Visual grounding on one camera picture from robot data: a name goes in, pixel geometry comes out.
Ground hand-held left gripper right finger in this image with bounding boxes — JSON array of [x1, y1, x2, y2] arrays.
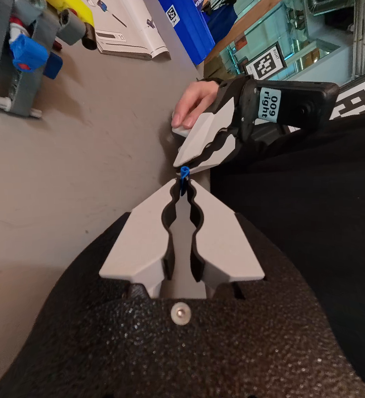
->
[[187, 179, 266, 292]]

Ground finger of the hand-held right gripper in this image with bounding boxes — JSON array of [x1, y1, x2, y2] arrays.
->
[[185, 134, 236, 175], [173, 97, 236, 169]]

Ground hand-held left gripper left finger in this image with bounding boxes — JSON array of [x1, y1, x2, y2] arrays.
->
[[99, 179, 178, 299]]

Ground small blue lego piece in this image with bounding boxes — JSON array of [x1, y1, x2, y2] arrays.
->
[[179, 166, 191, 197]]

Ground grey and blue lego model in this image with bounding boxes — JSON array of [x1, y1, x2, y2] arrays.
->
[[0, 0, 98, 119]]

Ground person's right hand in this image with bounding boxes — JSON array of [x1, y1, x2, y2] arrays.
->
[[171, 79, 222, 130]]

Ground person's black clothing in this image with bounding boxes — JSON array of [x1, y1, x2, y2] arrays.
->
[[210, 113, 365, 398]]

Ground wooden bench top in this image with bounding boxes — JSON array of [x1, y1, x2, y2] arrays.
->
[[204, 0, 283, 64]]

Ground blue plastic bin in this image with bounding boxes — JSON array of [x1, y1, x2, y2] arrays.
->
[[158, 0, 216, 66]]

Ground white instruction booklet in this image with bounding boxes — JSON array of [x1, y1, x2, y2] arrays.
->
[[91, 0, 172, 61]]

